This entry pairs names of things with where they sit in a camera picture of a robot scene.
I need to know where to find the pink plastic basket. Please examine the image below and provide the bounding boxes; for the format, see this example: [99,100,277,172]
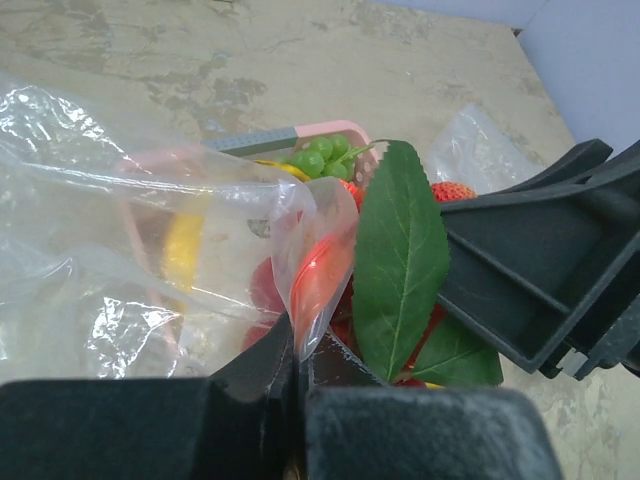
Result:
[117,121,378,378]

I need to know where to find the yellow banana bunch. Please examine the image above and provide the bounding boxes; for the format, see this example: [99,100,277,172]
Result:
[161,159,316,314]

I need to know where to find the clear blue-zipper bag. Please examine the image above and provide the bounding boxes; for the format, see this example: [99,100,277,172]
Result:
[421,103,543,194]

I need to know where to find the red strawberry cluster with leaves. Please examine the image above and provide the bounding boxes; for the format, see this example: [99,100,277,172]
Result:
[330,140,503,387]

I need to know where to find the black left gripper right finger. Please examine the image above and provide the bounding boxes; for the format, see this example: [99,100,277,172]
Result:
[299,334,563,479]

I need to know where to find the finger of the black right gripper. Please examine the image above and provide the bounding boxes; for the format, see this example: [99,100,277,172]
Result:
[439,209,639,380]
[441,138,639,229]

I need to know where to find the green grape bunch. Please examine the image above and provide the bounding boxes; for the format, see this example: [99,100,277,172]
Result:
[267,134,373,182]

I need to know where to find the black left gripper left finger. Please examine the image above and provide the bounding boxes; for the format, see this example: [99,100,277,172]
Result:
[1,317,293,479]

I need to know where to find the clear orange-zipper bag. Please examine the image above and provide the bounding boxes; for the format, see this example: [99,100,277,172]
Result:
[1,76,359,382]

